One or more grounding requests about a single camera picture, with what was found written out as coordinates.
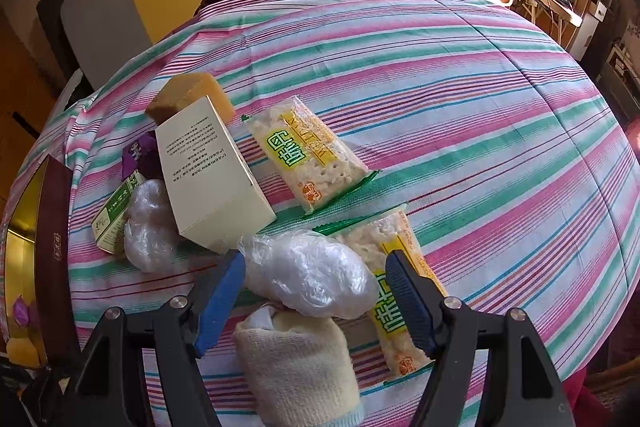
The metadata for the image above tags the purple snack packet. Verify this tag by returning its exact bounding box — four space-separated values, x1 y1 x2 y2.
121 132 161 182

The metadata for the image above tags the small green white box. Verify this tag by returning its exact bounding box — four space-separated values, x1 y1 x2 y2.
91 172 146 255

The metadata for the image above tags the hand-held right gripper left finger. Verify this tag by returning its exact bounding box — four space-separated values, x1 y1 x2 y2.
65 251 247 427

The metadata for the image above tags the red blanket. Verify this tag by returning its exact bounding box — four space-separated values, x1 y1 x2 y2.
560 297 640 427

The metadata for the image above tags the yellow label snack packet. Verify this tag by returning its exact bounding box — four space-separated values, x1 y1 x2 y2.
312 203 448 380
242 95 381 215

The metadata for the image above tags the cream cardboard box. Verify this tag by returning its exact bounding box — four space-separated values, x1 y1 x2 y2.
155 96 277 255

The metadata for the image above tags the yellow item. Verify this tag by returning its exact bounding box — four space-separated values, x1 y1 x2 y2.
5 337 48 368

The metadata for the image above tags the purple wrapped item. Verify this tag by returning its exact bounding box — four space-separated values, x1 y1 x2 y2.
10 294 38 328

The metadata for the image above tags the yellow sponge block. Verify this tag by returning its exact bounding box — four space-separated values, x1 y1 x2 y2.
145 73 236 125

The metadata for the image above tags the cream sock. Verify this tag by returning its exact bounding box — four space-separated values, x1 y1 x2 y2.
234 302 366 427

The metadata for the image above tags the striped bed sheet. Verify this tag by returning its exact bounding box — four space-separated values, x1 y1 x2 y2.
0 0 640 427

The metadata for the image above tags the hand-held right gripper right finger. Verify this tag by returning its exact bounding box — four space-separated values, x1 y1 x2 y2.
385 249 576 427

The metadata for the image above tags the clear plastic bag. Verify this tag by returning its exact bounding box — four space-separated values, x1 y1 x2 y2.
123 179 181 275
237 229 381 320

